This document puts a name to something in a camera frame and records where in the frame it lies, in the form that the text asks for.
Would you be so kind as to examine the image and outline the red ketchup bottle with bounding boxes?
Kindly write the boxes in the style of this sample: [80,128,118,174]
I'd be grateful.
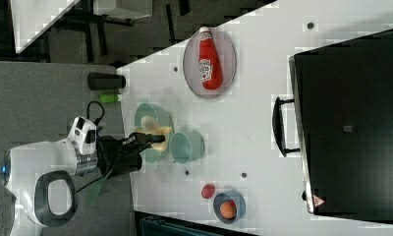
[198,27,223,90]

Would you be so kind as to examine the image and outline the black toaster oven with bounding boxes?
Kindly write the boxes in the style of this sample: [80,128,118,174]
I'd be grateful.
[288,29,393,224]

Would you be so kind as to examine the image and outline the white side table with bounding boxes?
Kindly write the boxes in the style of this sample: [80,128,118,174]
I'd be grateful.
[10,0,81,54]

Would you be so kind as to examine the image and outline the black cylinder cup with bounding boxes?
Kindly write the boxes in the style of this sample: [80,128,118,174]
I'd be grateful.
[87,73,126,90]

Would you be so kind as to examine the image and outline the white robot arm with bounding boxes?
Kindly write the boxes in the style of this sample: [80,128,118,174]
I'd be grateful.
[1,132,166,235]

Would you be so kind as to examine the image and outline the green slotted spatula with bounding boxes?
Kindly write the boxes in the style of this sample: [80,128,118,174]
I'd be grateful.
[87,171,112,207]

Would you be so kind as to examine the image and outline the green mug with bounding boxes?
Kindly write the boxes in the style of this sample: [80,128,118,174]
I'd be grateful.
[169,132,204,164]

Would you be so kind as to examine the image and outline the blue bowl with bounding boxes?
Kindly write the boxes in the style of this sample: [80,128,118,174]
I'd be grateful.
[212,189,246,224]

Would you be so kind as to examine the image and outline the red toy strawberry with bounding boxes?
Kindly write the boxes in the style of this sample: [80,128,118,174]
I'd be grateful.
[200,183,215,199]

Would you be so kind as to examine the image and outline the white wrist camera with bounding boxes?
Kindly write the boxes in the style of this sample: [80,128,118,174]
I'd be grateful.
[68,116,96,155]

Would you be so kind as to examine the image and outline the orange toy fruit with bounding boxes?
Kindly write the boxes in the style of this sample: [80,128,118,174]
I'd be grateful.
[220,201,237,219]

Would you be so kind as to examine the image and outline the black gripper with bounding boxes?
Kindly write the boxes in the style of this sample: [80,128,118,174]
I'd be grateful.
[96,133,165,176]

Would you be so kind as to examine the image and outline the grey oval plate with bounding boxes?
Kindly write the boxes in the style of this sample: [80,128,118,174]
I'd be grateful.
[183,28,237,99]

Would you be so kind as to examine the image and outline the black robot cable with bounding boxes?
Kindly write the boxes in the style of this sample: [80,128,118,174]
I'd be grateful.
[76,100,106,193]

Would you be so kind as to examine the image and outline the green bottle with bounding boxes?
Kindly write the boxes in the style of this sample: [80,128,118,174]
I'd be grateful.
[99,93,123,103]

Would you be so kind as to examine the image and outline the green perforated colander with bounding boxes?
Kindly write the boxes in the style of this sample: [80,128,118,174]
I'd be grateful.
[135,103,173,163]

